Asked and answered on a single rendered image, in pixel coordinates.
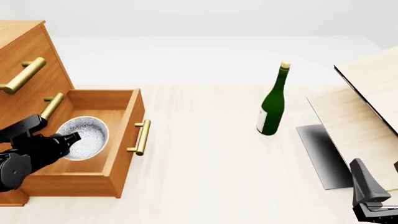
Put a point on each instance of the pale wood rack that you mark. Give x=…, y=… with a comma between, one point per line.
x=348, y=116

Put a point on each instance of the open wooden drawer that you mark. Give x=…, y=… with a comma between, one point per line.
x=124, y=140

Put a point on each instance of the green wine bottle with cork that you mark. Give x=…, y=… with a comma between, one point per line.
x=273, y=105

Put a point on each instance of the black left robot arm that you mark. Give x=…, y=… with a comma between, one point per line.
x=21, y=166

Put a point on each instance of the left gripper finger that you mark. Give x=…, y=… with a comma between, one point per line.
x=72, y=138

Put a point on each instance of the wooden cabinet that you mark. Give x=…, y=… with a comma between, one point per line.
x=18, y=32

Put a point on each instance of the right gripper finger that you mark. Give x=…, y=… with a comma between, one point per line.
x=396, y=166
x=365, y=184

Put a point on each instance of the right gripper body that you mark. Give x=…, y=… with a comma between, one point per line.
x=379, y=212

